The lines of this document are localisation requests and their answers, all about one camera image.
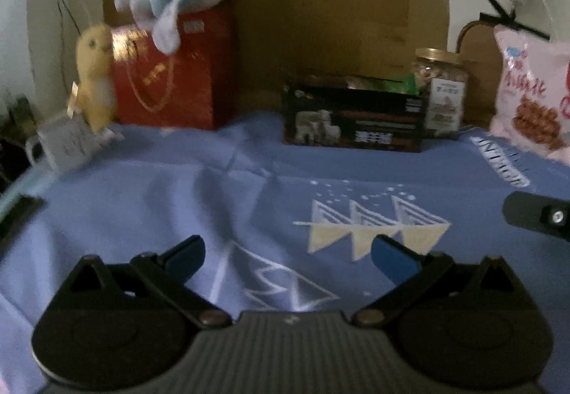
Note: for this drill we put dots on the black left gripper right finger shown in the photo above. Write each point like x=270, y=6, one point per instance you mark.
x=415, y=277

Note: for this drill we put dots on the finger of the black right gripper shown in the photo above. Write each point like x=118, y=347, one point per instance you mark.
x=537, y=213

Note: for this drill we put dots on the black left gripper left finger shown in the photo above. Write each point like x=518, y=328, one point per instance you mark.
x=165, y=275

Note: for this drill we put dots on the green snack packet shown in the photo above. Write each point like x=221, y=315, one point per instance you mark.
x=403, y=85

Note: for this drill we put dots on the pink twisted-snack bag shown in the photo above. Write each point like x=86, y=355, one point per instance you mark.
x=532, y=102

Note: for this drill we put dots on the white enamel mug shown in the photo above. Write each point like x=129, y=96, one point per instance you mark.
x=66, y=143

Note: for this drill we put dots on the black cardboard storage box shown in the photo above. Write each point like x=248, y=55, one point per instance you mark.
x=350, y=112

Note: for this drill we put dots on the clear nut jar gold lid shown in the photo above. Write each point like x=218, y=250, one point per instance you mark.
x=442, y=82

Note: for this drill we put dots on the brown wooden chair back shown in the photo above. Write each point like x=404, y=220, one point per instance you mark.
x=482, y=60

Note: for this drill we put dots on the red gift bag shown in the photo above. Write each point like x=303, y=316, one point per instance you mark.
x=195, y=87

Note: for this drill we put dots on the yellow duck plush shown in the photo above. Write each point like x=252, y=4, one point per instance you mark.
x=93, y=95

